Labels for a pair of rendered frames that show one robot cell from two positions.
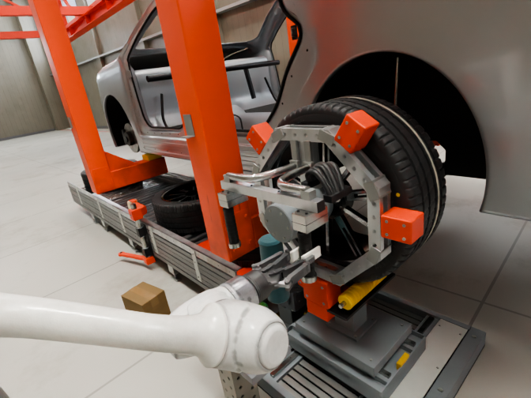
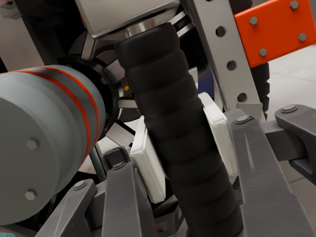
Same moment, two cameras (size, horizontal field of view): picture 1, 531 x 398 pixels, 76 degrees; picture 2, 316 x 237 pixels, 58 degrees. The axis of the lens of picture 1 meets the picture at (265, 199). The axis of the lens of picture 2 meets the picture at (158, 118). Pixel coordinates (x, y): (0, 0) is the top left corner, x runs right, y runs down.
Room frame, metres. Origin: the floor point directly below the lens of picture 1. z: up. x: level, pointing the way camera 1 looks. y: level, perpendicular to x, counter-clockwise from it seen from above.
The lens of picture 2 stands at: (0.69, 0.03, 0.89)
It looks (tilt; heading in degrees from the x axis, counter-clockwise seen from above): 14 degrees down; 316
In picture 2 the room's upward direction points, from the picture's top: 22 degrees counter-clockwise
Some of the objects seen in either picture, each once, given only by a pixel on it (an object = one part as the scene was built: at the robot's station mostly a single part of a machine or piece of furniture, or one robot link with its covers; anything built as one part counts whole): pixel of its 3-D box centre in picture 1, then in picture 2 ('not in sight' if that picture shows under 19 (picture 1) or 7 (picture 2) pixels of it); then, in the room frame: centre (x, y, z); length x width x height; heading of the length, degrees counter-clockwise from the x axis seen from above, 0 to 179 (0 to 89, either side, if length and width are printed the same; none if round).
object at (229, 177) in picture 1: (260, 161); not in sight; (1.08, 0.00, 1.03); 0.19 x 0.18 x 0.11; 130
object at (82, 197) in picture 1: (118, 191); not in sight; (4.04, 1.77, 0.20); 1.00 x 0.86 x 0.39; 40
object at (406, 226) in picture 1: (401, 225); (267, 30); (0.84, -0.37, 0.85); 0.09 x 0.08 x 0.07; 40
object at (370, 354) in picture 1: (350, 305); not in sight; (1.19, -0.29, 0.32); 0.40 x 0.30 x 0.28; 40
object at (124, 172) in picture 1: (135, 161); not in sight; (3.16, 1.16, 0.69); 0.52 x 0.17 x 0.35; 130
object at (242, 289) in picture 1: (239, 296); not in sight; (0.65, 0.09, 0.83); 0.09 x 0.06 x 0.09; 40
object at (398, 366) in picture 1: (351, 339); not in sight; (1.19, -0.29, 0.13); 0.50 x 0.36 x 0.10; 40
